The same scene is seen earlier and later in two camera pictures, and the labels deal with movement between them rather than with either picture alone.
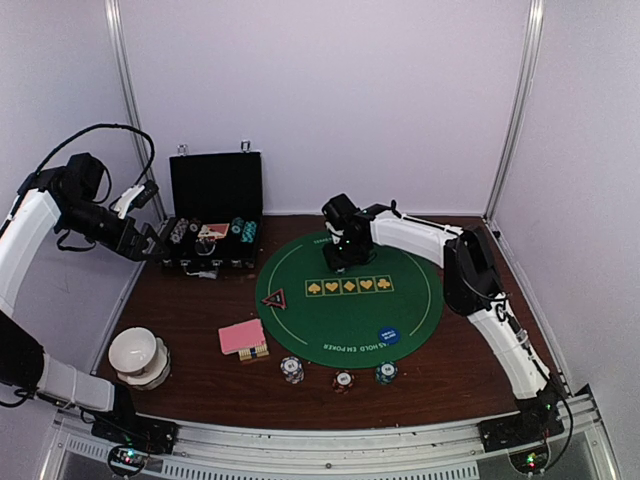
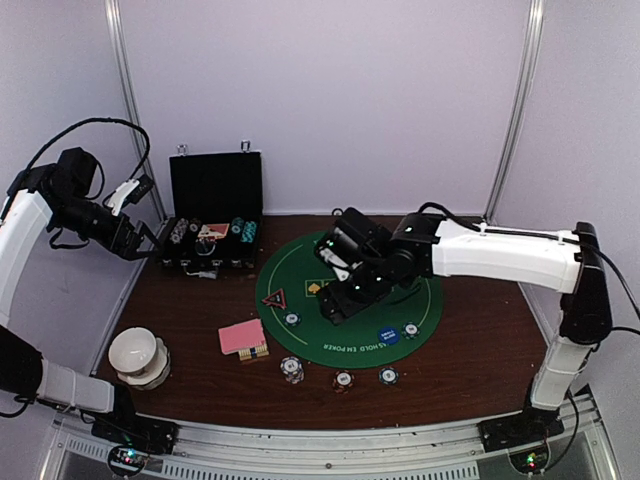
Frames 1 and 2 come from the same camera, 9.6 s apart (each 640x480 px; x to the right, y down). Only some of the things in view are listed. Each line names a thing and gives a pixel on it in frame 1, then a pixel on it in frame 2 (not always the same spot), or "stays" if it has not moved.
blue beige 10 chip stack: [292, 370] stays
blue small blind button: [389, 335] stays
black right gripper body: [348, 254] to [373, 282]
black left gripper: [137, 242] stays
